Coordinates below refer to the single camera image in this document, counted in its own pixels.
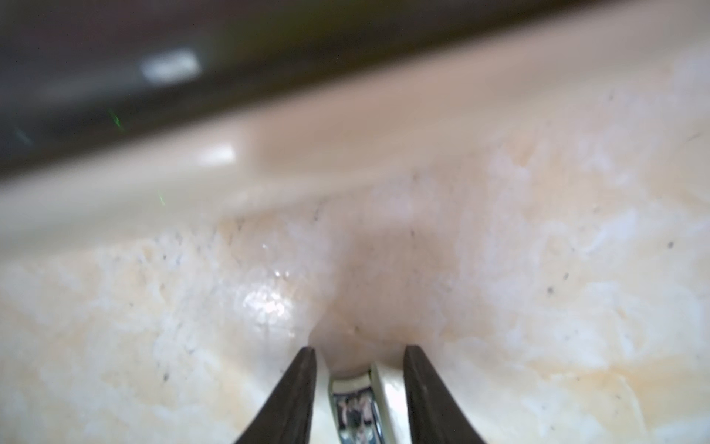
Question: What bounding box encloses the green oval tray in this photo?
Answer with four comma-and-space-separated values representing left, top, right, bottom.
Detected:
1, 1, 709, 261

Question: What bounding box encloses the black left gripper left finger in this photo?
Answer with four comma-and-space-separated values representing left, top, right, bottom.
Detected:
235, 347, 317, 444

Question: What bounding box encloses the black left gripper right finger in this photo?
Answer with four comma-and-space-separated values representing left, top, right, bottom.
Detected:
403, 345, 486, 444

